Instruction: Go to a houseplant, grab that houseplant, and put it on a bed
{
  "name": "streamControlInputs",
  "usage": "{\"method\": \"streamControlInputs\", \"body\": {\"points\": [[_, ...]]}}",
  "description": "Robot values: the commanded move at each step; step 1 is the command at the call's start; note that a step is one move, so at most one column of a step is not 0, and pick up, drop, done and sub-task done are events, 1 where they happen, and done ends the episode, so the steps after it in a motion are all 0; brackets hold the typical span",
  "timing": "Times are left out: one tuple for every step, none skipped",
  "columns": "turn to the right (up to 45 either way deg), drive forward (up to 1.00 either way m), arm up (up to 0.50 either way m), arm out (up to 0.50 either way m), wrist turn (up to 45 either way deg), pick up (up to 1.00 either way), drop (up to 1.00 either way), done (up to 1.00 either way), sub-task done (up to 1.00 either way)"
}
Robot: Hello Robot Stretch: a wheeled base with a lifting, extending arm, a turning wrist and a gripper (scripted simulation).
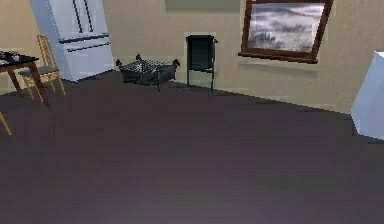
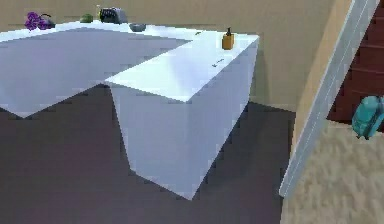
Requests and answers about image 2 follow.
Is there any purple flower houseplant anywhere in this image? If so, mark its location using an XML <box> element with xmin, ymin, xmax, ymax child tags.
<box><xmin>23</xmin><ymin>11</ymin><xmax>56</xmax><ymax>32</ymax></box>

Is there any white kitchen counter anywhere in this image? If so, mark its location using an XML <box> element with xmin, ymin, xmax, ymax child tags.
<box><xmin>0</xmin><ymin>20</ymin><xmax>260</xmax><ymax>202</ymax></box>

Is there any orange soap dispenser bottle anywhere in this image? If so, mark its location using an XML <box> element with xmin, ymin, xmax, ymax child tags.
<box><xmin>221</xmin><ymin>27</ymin><xmax>235</xmax><ymax>51</ymax></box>

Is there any grey bowl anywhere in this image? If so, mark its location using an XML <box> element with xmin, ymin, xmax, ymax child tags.
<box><xmin>128</xmin><ymin>22</ymin><xmax>148</xmax><ymax>33</ymax></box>

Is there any black grey toaster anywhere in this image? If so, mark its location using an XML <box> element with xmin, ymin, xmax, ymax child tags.
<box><xmin>98</xmin><ymin>7</ymin><xmax>129</xmax><ymax>25</ymax></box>

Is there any green round fruit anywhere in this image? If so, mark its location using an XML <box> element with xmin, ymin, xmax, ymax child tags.
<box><xmin>79</xmin><ymin>13</ymin><xmax>95</xmax><ymax>24</ymax></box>

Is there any white door frame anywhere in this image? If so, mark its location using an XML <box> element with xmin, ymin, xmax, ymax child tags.
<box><xmin>278</xmin><ymin>0</ymin><xmax>381</xmax><ymax>199</ymax></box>

